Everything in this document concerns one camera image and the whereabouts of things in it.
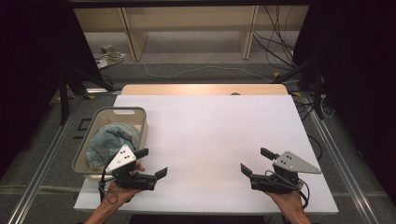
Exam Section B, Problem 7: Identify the black metal stand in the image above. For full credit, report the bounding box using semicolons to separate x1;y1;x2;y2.
272;55;325;120
57;66;117;125

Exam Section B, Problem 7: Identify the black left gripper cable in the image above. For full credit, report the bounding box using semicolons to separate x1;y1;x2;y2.
97;153;120;205

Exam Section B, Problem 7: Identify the person's right hand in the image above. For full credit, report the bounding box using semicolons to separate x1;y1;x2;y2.
264;189;304;217

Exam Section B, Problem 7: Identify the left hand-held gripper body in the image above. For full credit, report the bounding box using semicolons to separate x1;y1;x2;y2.
105;144;157;191

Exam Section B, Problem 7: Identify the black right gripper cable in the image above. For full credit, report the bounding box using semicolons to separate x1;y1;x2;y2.
264;169;311;209

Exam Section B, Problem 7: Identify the light wooden shelf unit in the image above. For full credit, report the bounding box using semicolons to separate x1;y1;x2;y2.
74;6;309;62

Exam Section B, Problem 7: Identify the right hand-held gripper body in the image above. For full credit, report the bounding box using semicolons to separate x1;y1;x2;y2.
248;150;322;195

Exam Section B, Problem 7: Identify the long white floor cable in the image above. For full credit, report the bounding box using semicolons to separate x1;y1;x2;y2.
139;60;275;83

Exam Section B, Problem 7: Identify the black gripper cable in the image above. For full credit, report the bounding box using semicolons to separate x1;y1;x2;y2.
97;153;120;205
264;169;311;209

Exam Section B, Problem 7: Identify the person's dark clothing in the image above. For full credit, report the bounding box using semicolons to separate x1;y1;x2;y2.
129;214;265;224

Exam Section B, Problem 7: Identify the grey-rimmed beige plastic basket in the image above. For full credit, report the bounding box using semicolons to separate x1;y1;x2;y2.
72;106;149;182

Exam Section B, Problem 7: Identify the white board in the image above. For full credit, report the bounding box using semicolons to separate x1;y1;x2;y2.
74;94;340;216

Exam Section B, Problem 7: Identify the thin black floor cable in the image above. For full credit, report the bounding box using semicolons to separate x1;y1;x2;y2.
306;133;323;161

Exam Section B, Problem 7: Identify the faded blue denim garment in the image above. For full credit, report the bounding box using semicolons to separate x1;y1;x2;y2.
85;121;141;169

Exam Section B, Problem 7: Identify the bundle of black cables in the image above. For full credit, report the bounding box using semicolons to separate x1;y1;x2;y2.
252;6;297;71

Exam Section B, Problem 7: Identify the person's left hand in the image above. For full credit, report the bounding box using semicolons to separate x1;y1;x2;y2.
104;161;147;204

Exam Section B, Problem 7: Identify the aluminium floor rail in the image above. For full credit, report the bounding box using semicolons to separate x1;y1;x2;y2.
300;92;380;224
7;92;85;224

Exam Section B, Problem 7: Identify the black curtain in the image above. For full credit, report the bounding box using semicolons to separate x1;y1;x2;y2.
292;0;396;197
0;0;104;180

